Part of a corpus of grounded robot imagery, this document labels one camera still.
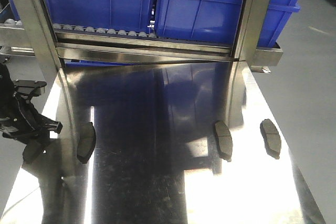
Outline blue plastic bin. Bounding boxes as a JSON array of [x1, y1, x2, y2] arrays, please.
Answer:
[[44, 0, 154, 32], [154, 0, 300, 47]]

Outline left steel upright post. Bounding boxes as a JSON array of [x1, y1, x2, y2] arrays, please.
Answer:
[[13, 0, 62, 83]]

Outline brake pad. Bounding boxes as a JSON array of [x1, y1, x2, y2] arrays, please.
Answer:
[[215, 121, 233, 162], [77, 122, 96, 164], [260, 119, 281, 159], [23, 140, 45, 164]]

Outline right blue plastic bin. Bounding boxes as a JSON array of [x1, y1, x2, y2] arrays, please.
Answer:
[[154, 0, 300, 47]]

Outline left blue plastic bin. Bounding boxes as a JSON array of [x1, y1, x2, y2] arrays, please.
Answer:
[[44, 0, 154, 32]]

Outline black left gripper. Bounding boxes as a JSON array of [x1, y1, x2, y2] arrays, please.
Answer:
[[1, 64, 63, 147]]

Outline steel roller rack rail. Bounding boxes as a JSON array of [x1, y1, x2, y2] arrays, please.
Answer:
[[52, 23, 284, 67]]

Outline steel upright post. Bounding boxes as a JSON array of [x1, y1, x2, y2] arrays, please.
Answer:
[[231, 0, 270, 66], [13, 0, 62, 83]]

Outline right steel upright post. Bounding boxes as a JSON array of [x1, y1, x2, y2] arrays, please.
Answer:
[[231, 0, 270, 66]]

